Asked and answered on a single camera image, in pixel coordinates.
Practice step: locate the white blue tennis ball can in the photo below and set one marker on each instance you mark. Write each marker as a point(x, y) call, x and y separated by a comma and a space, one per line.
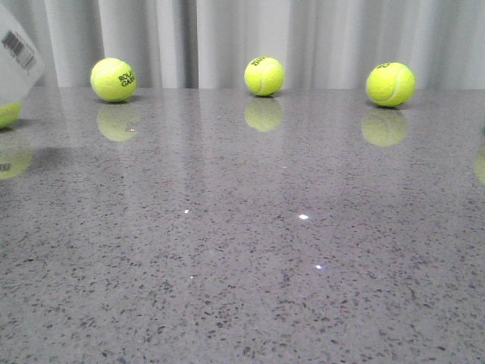
point(21, 63)

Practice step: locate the centre yellow tennis ball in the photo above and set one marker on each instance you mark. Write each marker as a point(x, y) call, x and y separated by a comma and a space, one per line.
point(264, 76)

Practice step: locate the yellow tennis ball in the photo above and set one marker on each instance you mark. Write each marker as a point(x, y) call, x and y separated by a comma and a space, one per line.
point(264, 76)
point(390, 84)

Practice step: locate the tennis ball with black lettering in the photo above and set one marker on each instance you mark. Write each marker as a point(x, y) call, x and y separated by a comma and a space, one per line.
point(113, 80)

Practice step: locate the right yellow tennis ball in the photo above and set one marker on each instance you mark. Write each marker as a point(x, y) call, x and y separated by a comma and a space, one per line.
point(390, 84)

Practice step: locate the far left tennis ball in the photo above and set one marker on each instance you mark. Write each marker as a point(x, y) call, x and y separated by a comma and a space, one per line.
point(9, 113)

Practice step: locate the grey pleated curtain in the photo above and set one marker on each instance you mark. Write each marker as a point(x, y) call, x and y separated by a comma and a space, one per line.
point(207, 44)

